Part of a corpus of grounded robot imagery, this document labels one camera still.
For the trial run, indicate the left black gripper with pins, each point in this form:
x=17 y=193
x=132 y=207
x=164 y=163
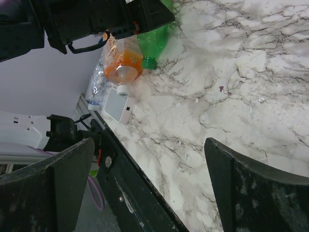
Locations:
x=70 y=20

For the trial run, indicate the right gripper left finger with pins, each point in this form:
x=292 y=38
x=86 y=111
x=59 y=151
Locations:
x=46 y=196

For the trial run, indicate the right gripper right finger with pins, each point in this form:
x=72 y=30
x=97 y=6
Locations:
x=254 y=197

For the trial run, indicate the green plastic bottle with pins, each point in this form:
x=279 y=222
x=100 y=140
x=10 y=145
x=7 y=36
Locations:
x=153 y=43

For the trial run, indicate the large orange label bottle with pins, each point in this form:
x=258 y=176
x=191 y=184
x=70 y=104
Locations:
x=122 y=60

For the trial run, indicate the clear water bottle left edge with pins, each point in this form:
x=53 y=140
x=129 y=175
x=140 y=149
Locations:
x=95 y=95

